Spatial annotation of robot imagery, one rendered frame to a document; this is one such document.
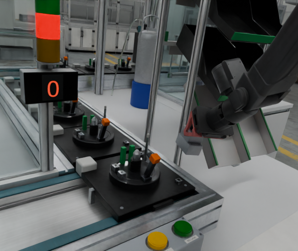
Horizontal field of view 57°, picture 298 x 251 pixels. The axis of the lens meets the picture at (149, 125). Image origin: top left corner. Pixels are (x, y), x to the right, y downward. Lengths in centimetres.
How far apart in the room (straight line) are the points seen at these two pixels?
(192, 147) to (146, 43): 97
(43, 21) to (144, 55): 102
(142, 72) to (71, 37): 804
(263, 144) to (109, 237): 64
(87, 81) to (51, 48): 128
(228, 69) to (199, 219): 38
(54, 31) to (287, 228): 81
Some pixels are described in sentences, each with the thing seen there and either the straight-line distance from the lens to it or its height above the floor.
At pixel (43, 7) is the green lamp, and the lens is 65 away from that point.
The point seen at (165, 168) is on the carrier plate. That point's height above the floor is 97.
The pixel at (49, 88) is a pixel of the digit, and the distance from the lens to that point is 67.
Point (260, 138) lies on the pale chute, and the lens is 104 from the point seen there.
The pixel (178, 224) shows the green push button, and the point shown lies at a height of 97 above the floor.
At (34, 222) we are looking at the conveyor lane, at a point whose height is 92.
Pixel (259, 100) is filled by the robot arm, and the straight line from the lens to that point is 52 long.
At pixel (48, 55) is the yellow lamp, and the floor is 128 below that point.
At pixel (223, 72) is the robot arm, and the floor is 129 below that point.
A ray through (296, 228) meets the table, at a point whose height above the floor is 86.
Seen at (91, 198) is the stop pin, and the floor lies 94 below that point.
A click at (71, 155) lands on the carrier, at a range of 86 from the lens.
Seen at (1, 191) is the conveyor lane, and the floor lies 95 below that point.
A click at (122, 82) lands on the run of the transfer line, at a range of 206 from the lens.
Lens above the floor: 138
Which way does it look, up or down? 22 degrees down
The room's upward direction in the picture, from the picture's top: 7 degrees clockwise
